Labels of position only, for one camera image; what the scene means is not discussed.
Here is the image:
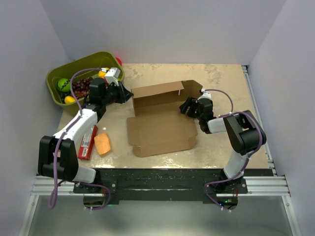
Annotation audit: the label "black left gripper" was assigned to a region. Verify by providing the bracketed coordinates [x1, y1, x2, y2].
[102, 82, 134, 106]

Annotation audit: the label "brown cardboard box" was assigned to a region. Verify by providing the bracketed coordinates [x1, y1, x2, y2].
[126, 80, 202, 157]

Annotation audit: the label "orange sponge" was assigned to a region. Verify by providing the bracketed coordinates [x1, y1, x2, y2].
[94, 133, 111, 155]

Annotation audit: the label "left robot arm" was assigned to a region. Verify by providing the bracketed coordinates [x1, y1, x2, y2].
[38, 78, 133, 193]

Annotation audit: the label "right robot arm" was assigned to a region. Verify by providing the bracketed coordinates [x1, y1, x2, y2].
[179, 97, 266, 193]

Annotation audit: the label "yellow toy lemon back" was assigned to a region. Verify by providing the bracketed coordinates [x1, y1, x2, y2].
[98, 67, 110, 78]

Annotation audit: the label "yellow toy lemon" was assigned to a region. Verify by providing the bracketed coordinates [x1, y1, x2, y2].
[98, 67, 110, 78]
[64, 96, 75, 104]

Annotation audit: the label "red ball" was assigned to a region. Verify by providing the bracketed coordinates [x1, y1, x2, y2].
[116, 57, 123, 66]

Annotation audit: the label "green plastic bin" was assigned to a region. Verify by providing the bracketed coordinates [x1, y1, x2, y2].
[46, 51, 125, 114]

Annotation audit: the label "purple toy grapes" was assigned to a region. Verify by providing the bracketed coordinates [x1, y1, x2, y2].
[72, 77, 93, 99]

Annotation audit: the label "yellow toy lemon front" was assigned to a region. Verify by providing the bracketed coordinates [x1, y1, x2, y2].
[64, 96, 75, 104]

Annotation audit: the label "green toy ball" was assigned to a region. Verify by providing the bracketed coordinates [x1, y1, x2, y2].
[57, 78, 70, 92]

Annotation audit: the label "red snack bar package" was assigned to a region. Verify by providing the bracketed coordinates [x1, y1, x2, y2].
[77, 125, 98, 160]

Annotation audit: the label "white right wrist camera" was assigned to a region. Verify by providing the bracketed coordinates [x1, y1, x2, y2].
[198, 89, 212, 100]

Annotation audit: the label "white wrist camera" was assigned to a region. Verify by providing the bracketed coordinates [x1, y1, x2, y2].
[198, 89, 212, 100]
[104, 67, 121, 86]

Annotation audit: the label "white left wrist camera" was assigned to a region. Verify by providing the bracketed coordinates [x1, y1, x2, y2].
[104, 67, 121, 86]

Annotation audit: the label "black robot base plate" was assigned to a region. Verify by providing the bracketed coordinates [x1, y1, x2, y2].
[73, 168, 248, 210]

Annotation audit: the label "aluminium frame rail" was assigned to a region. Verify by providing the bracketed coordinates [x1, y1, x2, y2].
[242, 65, 301, 236]

